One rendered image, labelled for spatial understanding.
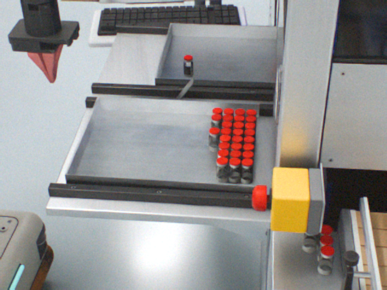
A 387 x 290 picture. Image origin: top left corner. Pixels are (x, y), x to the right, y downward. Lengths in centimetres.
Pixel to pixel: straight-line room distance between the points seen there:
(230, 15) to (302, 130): 94
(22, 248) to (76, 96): 124
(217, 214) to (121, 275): 112
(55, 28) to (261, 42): 70
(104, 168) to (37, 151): 155
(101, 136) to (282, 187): 49
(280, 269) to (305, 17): 40
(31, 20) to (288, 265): 56
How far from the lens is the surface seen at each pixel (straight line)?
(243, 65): 155
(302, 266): 108
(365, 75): 95
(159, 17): 189
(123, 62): 158
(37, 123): 297
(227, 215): 115
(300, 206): 97
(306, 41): 92
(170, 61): 157
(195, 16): 189
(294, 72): 94
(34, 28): 108
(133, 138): 132
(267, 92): 142
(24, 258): 201
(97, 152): 130
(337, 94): 97
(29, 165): 273
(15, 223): 208
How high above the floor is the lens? 167
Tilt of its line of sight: 37 degrees down
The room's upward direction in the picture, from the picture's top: 2 degrees counter-clockwise
